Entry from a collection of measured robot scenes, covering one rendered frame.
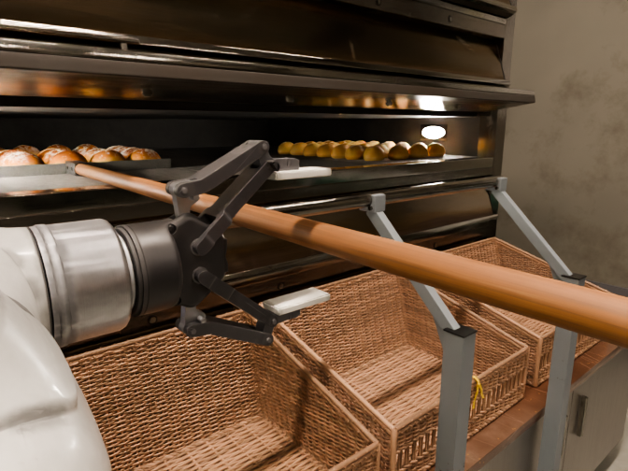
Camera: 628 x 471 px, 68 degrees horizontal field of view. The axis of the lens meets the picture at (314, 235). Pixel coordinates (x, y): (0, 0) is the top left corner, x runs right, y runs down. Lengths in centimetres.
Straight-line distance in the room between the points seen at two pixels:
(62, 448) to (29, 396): 2
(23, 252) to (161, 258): 9
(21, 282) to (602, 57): 407
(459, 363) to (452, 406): 9
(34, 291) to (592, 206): 404
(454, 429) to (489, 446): 32
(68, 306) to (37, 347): 13
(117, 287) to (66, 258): 4
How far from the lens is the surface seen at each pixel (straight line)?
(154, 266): 37
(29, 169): 139
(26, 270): 35
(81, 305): 36
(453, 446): 97
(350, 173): 141
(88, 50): 90
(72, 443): 20
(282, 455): 115
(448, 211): 182
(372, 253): 42
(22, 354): 21
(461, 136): 214
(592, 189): 418
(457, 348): 87
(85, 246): 36
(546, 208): 431
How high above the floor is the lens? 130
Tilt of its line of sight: 13 degrees down
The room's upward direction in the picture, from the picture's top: straight up
